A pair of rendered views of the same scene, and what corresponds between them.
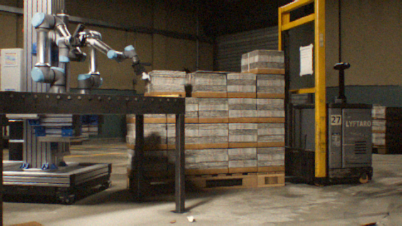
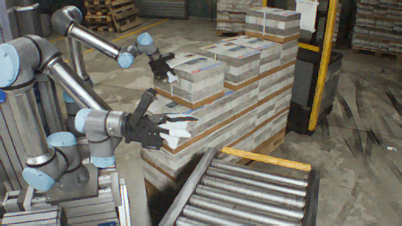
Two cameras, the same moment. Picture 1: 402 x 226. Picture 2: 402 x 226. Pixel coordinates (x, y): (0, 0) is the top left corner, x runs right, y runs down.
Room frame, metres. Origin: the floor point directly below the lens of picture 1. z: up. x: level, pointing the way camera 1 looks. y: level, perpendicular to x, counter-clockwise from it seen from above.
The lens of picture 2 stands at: (2.48, 1.04, 1.64)
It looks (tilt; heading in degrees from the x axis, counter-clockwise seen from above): 29 degrees down; 334
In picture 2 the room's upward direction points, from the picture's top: straight up
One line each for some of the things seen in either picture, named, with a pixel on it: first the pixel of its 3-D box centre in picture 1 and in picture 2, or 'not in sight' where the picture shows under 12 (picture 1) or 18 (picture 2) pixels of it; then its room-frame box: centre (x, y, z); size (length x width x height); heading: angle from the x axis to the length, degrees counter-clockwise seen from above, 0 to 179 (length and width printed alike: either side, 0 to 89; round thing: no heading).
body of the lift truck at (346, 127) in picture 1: (331, 141); (302, 82); (4.67, -1.38, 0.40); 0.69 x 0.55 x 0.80; 19
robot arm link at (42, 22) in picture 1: (43, 48); (29, 121); (3.44, 1.21, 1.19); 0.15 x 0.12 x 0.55; 144
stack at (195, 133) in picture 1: (191, 142); (214, 133); (4.17, 0.07, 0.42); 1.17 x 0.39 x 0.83; 109
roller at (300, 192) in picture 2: not in sight; (255, 183); (3.23, 0.39, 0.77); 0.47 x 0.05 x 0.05; 42
